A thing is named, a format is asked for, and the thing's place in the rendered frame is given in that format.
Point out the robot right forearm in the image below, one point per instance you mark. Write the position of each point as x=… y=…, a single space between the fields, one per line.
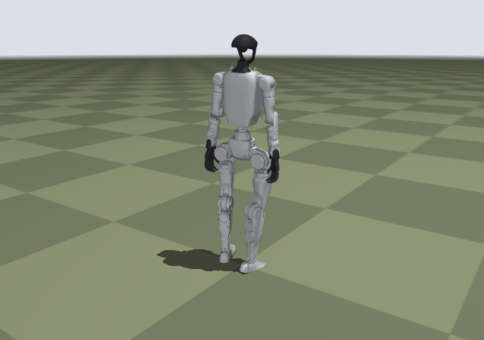
x=273 y=139

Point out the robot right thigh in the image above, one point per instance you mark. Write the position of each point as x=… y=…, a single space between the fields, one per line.
x=259 y=159

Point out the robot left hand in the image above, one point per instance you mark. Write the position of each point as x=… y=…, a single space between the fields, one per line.
x=209 y=157

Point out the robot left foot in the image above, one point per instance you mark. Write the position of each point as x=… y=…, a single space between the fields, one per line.
x=225 y=256

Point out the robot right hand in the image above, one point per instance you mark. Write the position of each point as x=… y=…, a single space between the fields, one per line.
x=274 y=168

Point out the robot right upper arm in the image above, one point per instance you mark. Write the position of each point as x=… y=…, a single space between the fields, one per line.
x=267 y=85

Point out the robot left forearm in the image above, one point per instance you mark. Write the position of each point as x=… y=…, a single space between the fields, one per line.
x=213 y=129

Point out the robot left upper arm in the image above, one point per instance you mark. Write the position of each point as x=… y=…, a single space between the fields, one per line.
x=217 y=96

